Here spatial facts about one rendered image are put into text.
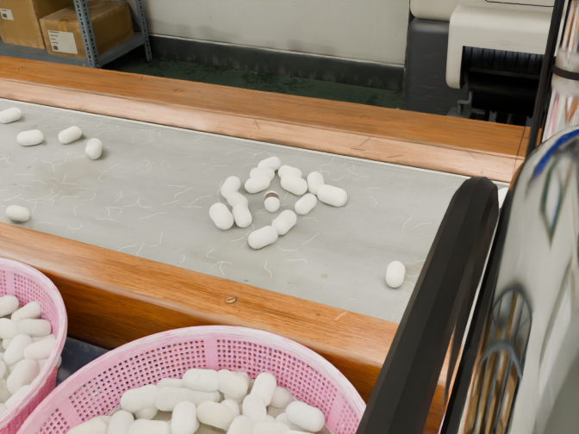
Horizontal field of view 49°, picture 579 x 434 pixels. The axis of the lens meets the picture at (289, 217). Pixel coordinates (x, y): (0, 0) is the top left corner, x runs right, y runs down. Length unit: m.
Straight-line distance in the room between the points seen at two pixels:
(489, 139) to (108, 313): 0.51
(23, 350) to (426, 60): 1.19
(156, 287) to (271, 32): 2.52
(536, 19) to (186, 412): 0.91
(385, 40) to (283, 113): 1.97
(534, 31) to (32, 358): 0.93
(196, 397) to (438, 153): 0.45
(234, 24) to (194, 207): 2.44
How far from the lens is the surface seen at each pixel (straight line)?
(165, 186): 0.81
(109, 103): 1.03
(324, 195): 0.74
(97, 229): 0.75
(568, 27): 0.34
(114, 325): 0.66
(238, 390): 0.54
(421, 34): 1.55
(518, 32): 1.20
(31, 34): 3.43
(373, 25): 2.86
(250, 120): 0.91
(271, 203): 0.73
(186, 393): 0.54
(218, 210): 0.71
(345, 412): 0.51
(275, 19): 3.04
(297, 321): 0.56
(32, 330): 0.65
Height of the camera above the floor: 1.15
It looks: 34 degrees down
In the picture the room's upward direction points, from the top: 3 degrees counter-clockwise
